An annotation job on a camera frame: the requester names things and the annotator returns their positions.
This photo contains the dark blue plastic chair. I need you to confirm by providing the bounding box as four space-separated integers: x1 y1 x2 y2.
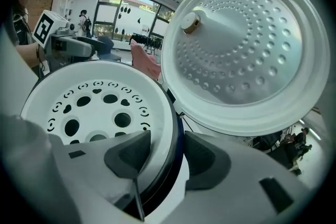
96 36 122 62

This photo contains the navy blue rice cooker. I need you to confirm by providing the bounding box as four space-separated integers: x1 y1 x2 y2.
20 0 331 221

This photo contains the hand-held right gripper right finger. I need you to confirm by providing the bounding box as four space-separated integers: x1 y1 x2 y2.
162 131 316 224

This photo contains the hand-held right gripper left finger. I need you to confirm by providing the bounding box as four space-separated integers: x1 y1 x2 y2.
0 114 152 224

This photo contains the row of black chairs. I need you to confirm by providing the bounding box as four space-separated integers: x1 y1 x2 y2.
129 32 164 54

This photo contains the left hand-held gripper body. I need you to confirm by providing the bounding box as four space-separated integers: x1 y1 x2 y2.
33 9 95 65

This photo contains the white round plate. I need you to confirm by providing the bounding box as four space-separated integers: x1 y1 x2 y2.
20 60 174 192

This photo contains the large black framed window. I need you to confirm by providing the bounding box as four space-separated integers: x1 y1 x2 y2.
93 0 176 43

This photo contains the white table with black lines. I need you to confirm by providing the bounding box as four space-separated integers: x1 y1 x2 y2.
167 154 191 208

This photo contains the white bookshelf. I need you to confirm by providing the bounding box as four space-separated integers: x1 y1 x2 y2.
51 0 75 22

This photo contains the person's left forearm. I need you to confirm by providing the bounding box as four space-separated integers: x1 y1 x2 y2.
16 43 44 69

